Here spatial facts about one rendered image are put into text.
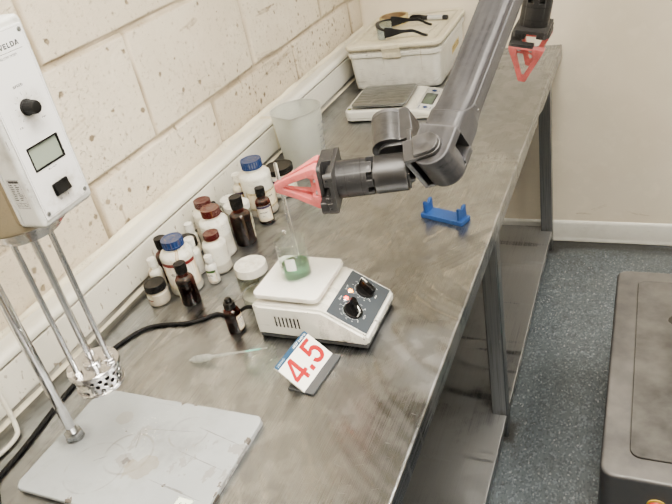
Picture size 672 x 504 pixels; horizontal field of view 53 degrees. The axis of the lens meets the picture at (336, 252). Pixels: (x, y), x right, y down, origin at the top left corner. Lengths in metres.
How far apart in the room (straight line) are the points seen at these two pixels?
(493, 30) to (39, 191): 0.66
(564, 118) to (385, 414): 1.70
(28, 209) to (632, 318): 1.38
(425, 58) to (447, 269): 1.01
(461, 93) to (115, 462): 0.71
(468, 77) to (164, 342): 0.67
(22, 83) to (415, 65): 1.54
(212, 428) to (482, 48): 0.67
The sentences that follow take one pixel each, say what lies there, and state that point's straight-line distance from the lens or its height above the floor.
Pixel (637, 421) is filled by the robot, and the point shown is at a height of 0.37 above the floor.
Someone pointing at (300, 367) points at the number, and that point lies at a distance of 1.04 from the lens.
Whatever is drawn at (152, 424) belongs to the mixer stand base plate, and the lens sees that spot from 1.06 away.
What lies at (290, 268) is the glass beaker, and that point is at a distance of 1.09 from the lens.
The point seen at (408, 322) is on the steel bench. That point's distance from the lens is 1.12.
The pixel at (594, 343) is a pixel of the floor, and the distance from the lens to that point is 2.23.
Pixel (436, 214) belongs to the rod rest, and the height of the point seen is 0.76.
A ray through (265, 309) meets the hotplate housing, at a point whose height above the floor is 0.81.
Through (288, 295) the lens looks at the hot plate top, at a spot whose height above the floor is 0.84.
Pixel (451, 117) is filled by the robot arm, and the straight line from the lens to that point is 0.97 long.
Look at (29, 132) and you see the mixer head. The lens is 0.74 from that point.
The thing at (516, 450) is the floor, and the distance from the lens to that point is 1.91.
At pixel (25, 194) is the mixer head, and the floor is 1.19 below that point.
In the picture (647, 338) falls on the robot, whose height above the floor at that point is 0.36.
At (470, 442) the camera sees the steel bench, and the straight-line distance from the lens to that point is 1.82.
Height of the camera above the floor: 1.43
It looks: 31 degrees down
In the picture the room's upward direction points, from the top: 12 degrees counter-clockwise
